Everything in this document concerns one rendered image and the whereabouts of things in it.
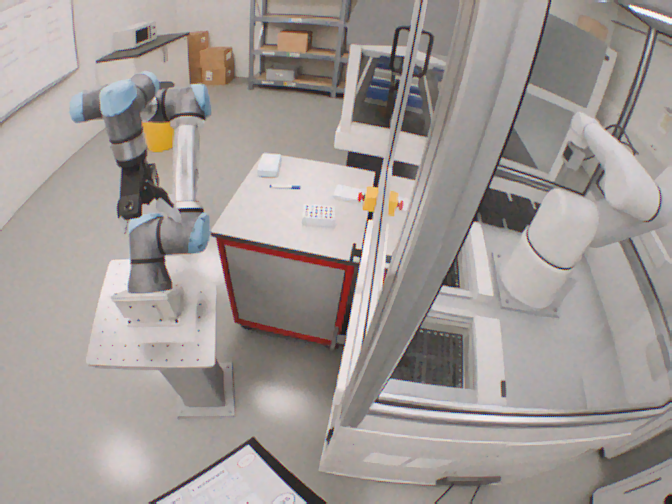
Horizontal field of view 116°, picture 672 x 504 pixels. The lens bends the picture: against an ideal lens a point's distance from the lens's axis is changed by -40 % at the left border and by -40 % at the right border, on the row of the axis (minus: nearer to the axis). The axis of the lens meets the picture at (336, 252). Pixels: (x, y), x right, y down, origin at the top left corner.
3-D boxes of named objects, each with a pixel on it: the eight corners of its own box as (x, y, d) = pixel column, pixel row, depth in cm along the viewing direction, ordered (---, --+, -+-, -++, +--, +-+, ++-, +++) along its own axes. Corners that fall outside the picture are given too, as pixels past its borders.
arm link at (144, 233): (139, 258, 100) (137, 216, 99) (174, 255, 101) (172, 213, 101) (123, 260, 88) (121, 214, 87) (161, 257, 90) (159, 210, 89)
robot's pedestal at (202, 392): (178, 417, 143) (112, 345, 88) (179, 364, 163) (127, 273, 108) (235, 416, 149) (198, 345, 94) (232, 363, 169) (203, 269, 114)
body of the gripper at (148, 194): (161, 183, 71) (150, 138, 63) (157, 205, 66) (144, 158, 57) (132, 189, 69) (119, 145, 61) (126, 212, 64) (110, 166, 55)
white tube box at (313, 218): (302, 224, 135) (302, 217, 132) (303, 210, 141) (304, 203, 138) (333, 227, 136) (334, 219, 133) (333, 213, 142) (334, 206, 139)
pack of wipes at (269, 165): (277, 178, 155) (277, 169, 152) (256, 176, 155) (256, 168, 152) (281, 161, 166) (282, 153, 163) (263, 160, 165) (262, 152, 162)
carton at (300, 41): (276, 51, 398) (277, 32, 377) (283, 46, 420) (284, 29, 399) (305, 53, 396) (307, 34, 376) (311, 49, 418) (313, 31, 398)
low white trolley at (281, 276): (234, 332, 182) (210, 231, 127) (267, 253, 225) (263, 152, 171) (336, 357, 179) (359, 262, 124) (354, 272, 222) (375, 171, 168)
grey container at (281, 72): (265, 79, 430) (265, 68, 418) (272, 74, 451) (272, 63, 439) (292, 82, 428) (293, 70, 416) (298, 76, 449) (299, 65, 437)
